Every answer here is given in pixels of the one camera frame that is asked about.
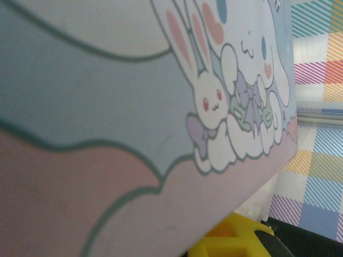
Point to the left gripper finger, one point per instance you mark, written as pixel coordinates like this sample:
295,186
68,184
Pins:
235,235

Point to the pastel cartoon bunny tin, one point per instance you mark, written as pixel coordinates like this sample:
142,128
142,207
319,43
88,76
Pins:
120,112

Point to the black hard case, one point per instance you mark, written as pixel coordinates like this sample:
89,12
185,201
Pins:
313,238

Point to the aluminium frame post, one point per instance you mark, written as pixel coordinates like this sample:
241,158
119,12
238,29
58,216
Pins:
321,117

